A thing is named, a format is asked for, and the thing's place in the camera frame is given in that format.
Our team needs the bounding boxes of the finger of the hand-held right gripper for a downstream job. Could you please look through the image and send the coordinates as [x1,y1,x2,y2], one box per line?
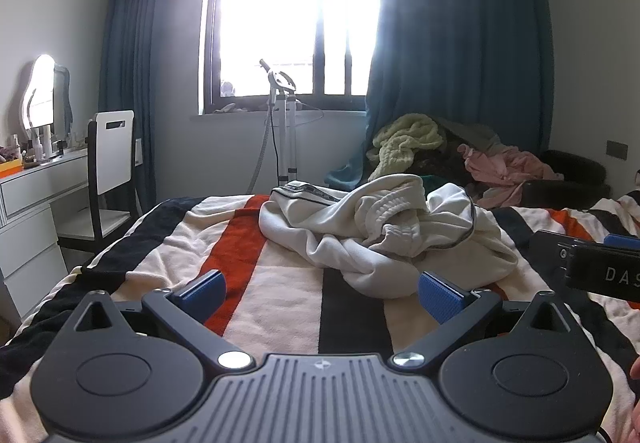
[603,233,640,252]

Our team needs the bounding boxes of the wavy vanity mirror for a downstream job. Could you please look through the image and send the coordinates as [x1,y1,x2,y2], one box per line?
[12,54,74,132]

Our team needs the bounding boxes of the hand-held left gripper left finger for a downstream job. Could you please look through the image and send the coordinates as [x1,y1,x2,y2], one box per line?
[54,269,255,371]

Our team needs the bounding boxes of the window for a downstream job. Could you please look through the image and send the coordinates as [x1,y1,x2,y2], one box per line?
[199,0,385,116]

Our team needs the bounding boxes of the pale yellow knitted cloth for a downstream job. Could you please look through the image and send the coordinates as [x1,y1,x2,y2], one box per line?
[366,114,447,182]

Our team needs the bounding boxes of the white pants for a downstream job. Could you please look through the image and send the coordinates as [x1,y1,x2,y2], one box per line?
[258,174,520,299]

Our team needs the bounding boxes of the striped blanket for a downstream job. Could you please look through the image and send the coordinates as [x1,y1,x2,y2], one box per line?
[0,190,640,443]

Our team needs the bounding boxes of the white chair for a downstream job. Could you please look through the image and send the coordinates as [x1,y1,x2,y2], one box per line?
[57,110,145,255]

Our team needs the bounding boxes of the dark cloth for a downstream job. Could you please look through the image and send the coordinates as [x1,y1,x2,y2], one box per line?
[400,132,477,187]

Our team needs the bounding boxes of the white garment steamer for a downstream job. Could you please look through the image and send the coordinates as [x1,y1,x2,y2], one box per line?
[247,58,325,188]

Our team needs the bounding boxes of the blue curtain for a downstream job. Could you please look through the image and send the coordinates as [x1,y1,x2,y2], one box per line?
[324,0,559,190]
[96,0,217,208]

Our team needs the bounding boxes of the pink cloth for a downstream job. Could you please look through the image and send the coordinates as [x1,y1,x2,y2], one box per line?
[457,144,566,210]

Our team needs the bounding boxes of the person's right hand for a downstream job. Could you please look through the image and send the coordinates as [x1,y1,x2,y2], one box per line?
[629,355,640,430]

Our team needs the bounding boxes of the grey olive cloth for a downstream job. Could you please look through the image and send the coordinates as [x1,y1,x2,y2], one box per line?
[439,118,504,156]

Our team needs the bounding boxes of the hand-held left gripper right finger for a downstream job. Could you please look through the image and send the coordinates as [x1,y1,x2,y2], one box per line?
[390,271,584,370]

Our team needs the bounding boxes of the white dressing table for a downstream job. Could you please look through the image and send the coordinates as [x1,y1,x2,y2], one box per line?
[0,145,92,324]

